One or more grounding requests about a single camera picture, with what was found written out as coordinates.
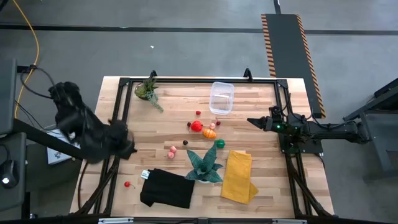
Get silver bracket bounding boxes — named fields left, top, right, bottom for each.
left=272, top=218, right=308, bottom=224
left=98, top=217, right=134, bottom=224

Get yellow cloth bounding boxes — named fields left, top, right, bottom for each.
left=220, top=150, right=259, bottom=205

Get grey metal stand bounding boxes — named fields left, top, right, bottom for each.
left=343, top=77, right=398, bottom=183

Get yellow cable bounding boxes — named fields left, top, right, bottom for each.
left=11, top=0, right=40, bottom=119

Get black computer mouse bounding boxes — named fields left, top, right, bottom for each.
left=0, top=159, right=20, bottom=190

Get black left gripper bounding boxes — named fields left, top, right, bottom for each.
left=107, top=119, right=138, bottom=160

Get black aluminium table frame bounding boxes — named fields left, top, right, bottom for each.
left=70, top=68, right=335, bottom=218

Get black cloth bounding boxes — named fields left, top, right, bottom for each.
left=139, top=168, right=196, bottom=210

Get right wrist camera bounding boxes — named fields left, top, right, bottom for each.
left=269, top=105, right=283, bottom=118

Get black diagonal desk beam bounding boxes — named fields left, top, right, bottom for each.
left=12, top=118, right=86, bottom=161

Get dark grey desk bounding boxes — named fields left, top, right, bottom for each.
left=0, top=58, right=29, bottom=218

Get black cable clip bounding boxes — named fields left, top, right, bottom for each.
left=17, top=64, right=38, bottom=74

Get white booklet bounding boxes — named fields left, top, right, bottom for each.
left=46, top=129, right=82, bottom=166

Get small succulent in dark pot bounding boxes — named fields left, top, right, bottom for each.
left=134, top=77, right=165, bottom=113

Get red toy pepper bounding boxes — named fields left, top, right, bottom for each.
left=190, top=119, right=204, bottom=133

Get green snake plant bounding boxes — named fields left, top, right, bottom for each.
left=185, top=141, right=224, bottom=184

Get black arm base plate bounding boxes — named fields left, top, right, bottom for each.
left=278, top=133, right=324, bottom=156

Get black floor mat striped edges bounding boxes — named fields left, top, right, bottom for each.
left=260, top=13, right=326, bottom=119

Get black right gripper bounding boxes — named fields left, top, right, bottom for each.
left=247, top=114, right=287, bottom=134

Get clear plastic tupperware container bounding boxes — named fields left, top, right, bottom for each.
left=208, top=81, right=235, bottom=116

